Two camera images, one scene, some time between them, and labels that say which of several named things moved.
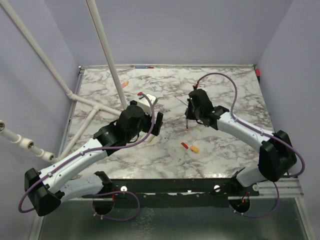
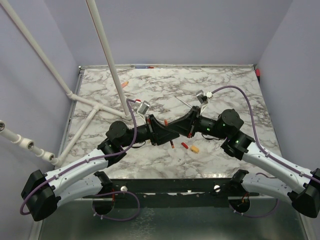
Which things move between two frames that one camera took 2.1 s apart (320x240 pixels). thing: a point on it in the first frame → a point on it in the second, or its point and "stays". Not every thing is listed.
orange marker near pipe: (124, 84) stays
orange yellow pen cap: (194, 149) stays
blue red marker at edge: (144, 67) stays
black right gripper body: (192, 113) → (195, 122)
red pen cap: (184, 145) stays
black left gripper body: (144, 127) → (152, 131)
